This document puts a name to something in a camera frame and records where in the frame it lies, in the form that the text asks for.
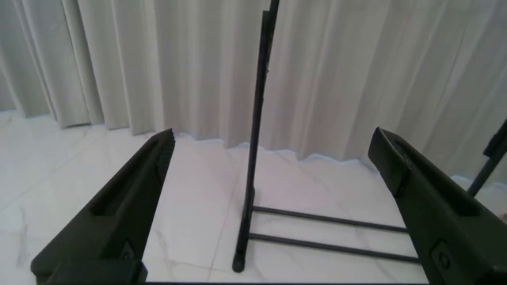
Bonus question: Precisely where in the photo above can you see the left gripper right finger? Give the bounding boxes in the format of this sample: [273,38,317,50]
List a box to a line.
[367,127,507,284]

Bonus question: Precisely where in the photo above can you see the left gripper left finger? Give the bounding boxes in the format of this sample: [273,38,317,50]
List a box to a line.
[30,128,177,284]

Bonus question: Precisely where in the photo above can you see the black clothes rack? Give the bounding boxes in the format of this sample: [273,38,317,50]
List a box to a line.
[231,0,507,274]

